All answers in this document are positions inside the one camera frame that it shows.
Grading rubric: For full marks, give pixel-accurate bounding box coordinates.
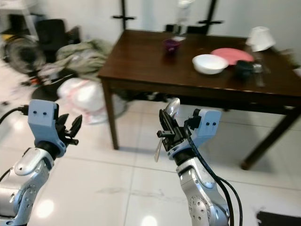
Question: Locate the white plastic bag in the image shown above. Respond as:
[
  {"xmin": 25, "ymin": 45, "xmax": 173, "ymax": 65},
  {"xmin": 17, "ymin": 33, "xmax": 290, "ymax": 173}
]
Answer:
[{"xmin": 57, "ymin": 78, "xmax": 126, "ymax": 125}]

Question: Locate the dark wooden table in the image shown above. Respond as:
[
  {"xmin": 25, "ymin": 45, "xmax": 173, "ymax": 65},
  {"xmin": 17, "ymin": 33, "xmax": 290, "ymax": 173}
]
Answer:
[{"xmin": 97, "ymin": 29, "xmax": 301, "ymax": 171}]

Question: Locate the olive cloth pile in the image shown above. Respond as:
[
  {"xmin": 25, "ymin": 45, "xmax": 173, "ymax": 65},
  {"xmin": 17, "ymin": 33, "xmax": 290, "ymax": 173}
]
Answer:
[{"xmin": 55, "ymin": 40, "xmax": 110, "ymax": 79}]

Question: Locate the white bowl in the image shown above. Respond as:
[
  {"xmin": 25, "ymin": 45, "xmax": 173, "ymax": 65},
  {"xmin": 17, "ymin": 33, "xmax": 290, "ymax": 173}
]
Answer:
[{"xmin": 192, "ymin": 54, "xmax": 229, "ymax": 75}]

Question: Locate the purple cup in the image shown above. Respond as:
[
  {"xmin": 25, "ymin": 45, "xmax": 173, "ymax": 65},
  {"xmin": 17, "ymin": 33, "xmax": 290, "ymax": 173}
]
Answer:
[{"xmin": 163, "ymin": 39, "xmax": 181, "ymax": 55}]

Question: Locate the black floor fan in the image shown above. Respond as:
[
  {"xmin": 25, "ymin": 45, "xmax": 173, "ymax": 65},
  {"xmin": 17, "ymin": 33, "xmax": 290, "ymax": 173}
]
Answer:
[{"xmin": 4, "ymin": 36, "xmax": 67, "ymax": 102}]

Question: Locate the black mug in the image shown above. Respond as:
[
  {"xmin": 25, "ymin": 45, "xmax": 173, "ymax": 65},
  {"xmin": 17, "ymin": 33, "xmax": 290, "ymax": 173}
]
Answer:
[{"xmin": 235, "ymin": 60, "xmax": 264, "ymax": 80}]

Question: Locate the pink plate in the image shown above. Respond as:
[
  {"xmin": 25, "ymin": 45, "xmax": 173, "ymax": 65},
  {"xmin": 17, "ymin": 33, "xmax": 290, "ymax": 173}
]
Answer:
[{"xmin": 210, "ymin": 48, "xmax": 255, "ymax": 66}]

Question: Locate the black chair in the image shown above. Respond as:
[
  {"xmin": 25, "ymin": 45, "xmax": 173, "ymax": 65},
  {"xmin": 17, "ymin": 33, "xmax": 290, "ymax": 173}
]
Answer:
[{"xmin": 36, "ymin": 18, "xmax": 77, "ymax": 50}]

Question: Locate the black stand pole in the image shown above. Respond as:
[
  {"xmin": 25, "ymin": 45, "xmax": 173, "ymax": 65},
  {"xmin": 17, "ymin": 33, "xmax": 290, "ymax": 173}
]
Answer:
[
  {"xmin": 198, "ymin": 0, "xmax": 222, "ymax": 32},
  {"xmin": 112, "ymin": 0, "xmax": 135, "ymax": 33}
]

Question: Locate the clear plastic bottle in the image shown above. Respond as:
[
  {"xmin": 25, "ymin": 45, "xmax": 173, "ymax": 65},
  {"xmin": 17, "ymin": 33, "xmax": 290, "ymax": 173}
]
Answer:
[{"xmin": 176, "ymin": 0, "xmax": 194, "ymax": 34}]

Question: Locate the white lampshade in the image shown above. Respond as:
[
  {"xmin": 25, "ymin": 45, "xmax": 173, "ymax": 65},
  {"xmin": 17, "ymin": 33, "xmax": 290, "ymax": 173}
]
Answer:
[{"xmin": 246, "ymin": 26, "xmax": 277, "ymax": 53}]

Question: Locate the white shelf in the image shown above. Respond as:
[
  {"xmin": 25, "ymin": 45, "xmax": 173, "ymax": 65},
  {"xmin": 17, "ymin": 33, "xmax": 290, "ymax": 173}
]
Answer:
[{"xmin": 0, "ymin": 0, "xmax": 36, "ymax": 39}]

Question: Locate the dark floor rug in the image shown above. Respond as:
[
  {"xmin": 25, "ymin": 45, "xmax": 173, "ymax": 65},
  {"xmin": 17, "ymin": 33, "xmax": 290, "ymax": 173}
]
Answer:
[{"xmin": 256, "ymin": 210, "xmax": 301, "ymax": 226}]

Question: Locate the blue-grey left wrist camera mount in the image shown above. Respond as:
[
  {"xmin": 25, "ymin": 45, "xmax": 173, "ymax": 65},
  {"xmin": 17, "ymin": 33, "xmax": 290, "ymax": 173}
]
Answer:
[{"xmin": 28, "ymin": 99, "xmax": 61, "ymax": 157}]

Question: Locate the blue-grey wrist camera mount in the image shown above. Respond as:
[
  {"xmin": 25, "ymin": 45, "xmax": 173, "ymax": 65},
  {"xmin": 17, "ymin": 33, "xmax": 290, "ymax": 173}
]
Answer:
[
  {"xmin": 28, "ymin": 99, "xmax": 61, "ymax": 157},
  {"xmin": 186, "ymin": 109, "xmax": 223, "ymax": 145}
]

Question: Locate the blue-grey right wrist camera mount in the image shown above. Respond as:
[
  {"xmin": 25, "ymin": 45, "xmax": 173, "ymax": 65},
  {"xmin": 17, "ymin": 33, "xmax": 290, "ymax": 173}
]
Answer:
[{"xmin": 186, "ymin": 109, "xmax": 223, "ymax": 145}]

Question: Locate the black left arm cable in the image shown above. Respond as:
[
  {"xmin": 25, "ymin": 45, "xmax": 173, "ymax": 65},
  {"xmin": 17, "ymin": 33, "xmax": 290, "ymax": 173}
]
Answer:
[{"xmin": 0, "ymin": 106, "xmax": 32, "ymax": 182}]

